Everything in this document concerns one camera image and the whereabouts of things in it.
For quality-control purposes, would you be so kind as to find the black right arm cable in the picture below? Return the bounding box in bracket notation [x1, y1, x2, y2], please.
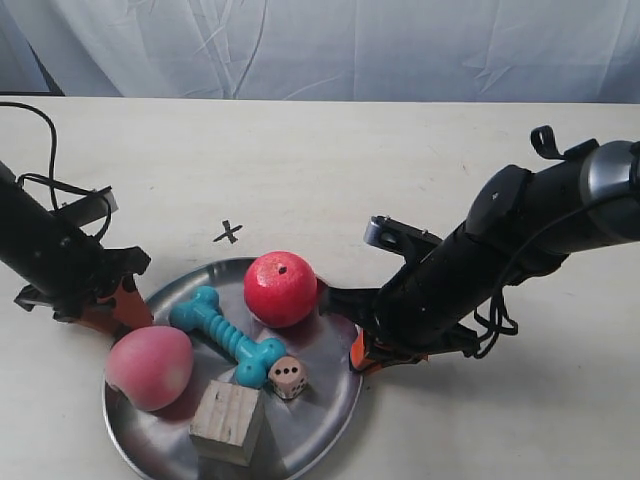
[469, 189, 640, 360]

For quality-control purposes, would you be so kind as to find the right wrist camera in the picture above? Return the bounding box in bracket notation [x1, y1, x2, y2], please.
[364, 216, 442, 263]

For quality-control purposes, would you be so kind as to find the small wooden die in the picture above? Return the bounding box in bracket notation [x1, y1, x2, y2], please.
[268, 356, 308, 400]

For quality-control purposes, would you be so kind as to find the round silver metal plate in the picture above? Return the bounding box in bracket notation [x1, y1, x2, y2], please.
[102, 257, 365, 480]

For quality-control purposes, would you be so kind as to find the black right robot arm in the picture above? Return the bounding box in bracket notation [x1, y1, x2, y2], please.
[323, 126, 639, 374]

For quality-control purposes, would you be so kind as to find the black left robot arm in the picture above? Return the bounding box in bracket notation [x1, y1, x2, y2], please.
[1, 167, 153, 335]

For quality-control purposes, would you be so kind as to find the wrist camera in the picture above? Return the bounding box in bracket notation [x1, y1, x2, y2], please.
[364, 216, 442, 263]
[56, 186, 118, 227]

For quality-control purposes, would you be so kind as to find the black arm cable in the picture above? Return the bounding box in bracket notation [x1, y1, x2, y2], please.
[469, 189, 640, 360]
[0, 102, 114, 241]

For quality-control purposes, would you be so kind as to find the black X mark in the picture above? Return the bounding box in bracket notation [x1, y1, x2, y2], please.
[212, 219, 243, 245]

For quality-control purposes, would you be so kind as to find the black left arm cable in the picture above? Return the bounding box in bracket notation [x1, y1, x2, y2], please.
[0, 102, 114, 241]

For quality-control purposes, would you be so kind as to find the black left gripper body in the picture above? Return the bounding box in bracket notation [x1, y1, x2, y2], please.
[13, 220, 151, 325]

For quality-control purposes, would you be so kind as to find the white backdrop cloth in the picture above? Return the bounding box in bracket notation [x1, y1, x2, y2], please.
[1, 1, 639, 103]

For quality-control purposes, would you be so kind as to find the wooden block cube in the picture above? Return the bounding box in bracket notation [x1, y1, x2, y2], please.
[189, 380, 265, 467]

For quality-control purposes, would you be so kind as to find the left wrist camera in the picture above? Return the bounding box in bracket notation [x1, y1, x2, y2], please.
[56, 186, 118, 227]

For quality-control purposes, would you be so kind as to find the red toy apple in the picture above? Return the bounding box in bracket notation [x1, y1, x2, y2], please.
[244, 251, 317, 329]

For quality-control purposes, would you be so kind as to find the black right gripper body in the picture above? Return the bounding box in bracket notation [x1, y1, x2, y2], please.
[320, 234, 518, 365]

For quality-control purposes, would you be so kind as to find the teal rubber bone toy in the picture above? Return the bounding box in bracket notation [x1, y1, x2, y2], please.
[169, 286, 286, 389]

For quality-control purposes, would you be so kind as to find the pink toy peach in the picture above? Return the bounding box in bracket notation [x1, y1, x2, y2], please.
[105, 325, 194, 412]

